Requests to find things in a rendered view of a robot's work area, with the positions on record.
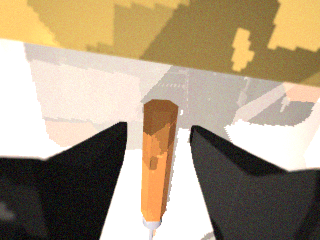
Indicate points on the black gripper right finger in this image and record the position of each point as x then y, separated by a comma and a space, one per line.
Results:
250, 198

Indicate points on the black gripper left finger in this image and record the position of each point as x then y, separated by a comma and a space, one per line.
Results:
66, 196

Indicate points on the orange wooden handle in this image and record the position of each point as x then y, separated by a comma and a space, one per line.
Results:
159, 127

